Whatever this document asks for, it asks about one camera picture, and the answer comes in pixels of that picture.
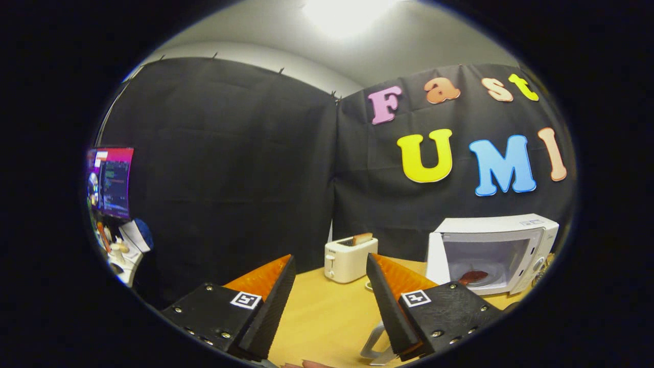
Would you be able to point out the toast slice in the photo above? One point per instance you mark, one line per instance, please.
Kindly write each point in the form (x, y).
(362, 238)

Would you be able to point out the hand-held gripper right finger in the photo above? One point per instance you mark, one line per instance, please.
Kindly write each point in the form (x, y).
(391, 312)

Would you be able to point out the white toaster oven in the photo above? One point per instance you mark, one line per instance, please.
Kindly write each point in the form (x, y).
(490, 225)

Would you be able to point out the black backdrop cloth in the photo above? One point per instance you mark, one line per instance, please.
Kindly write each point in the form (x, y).
(230, 168)

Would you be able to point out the computer monitor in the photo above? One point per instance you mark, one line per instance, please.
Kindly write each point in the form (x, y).
(115, 184)

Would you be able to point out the white bread toaster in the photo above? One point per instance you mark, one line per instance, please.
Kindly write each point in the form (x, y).
(347, 263)

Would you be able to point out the reddish brown meat piece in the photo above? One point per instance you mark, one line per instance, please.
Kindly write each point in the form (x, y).
(472, 277)

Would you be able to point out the white paper sheet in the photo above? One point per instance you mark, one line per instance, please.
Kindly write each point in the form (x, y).
(134, 236)

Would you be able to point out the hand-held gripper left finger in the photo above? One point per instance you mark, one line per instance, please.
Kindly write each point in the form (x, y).
(273, 312)

